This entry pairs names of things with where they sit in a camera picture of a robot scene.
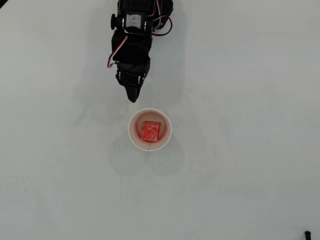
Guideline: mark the beige paper cup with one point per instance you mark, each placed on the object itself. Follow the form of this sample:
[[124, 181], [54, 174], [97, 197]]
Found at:
[[135, 120]]

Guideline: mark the red sugar-coated cube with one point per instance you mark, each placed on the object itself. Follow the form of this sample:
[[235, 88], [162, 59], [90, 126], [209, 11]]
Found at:
[[150, 131]]

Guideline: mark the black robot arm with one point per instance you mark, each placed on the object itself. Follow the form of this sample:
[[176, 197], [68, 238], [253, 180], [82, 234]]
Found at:
[[130, 45]]

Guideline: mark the black cylindrical post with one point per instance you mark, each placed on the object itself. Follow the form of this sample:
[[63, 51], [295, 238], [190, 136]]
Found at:
[[307, 236]]

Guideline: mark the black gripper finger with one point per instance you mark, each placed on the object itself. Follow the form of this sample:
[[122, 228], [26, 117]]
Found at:
[[132, 95]]

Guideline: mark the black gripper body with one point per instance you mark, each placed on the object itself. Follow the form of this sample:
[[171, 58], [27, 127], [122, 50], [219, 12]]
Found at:
[[131, 79]]

